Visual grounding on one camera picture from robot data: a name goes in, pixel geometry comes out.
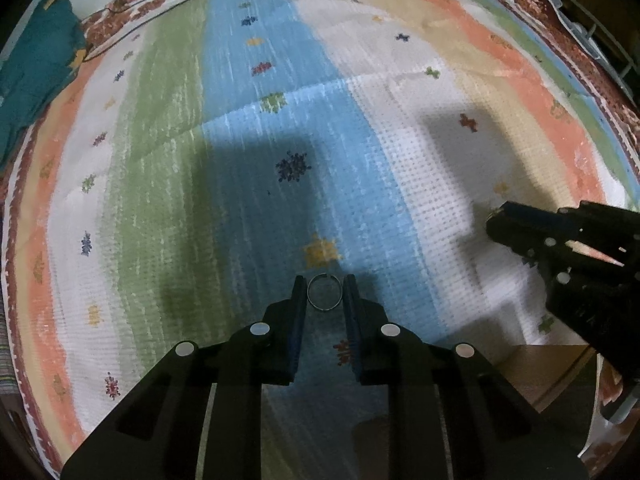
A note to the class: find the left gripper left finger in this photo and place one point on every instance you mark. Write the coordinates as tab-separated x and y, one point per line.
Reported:
198	412

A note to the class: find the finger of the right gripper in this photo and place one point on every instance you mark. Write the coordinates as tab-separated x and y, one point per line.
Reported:
530	232

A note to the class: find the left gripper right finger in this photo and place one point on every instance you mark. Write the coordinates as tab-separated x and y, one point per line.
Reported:
451	414

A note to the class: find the teal cloth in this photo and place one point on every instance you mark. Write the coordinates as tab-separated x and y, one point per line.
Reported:
44	60

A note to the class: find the white wire rack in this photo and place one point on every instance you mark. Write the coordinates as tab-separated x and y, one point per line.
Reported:
615	27

